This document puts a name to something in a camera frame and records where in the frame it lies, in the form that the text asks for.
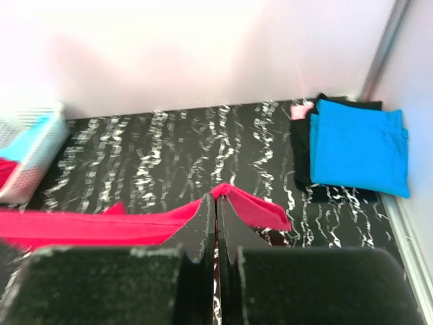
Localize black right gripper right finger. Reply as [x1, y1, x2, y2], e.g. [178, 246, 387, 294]
[217, 197, 424, 324]

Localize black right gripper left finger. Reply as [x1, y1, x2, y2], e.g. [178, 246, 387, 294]
[1, 194, 216, 324]

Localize red t-shirt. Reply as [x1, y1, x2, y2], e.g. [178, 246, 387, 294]
[1, 183, 292, 251]

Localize folded black t-shirt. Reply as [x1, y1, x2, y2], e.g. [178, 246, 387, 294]
[290, 93, 382, 202]

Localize folded blue t-shirt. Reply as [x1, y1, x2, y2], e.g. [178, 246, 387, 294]
[310, 100, 410, 198]

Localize folded pink t-shirt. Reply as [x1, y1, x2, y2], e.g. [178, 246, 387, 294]
[290, 103, 314, 121]

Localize white plastic laundry basket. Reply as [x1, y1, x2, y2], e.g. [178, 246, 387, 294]
[1, 101, 69, 204]

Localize red shirt in basket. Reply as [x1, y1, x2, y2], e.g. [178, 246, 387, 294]
[0, 158, 18, 189]

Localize light blue shirt in basket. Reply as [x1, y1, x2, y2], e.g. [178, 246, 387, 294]
[1, 113, 69, 169]

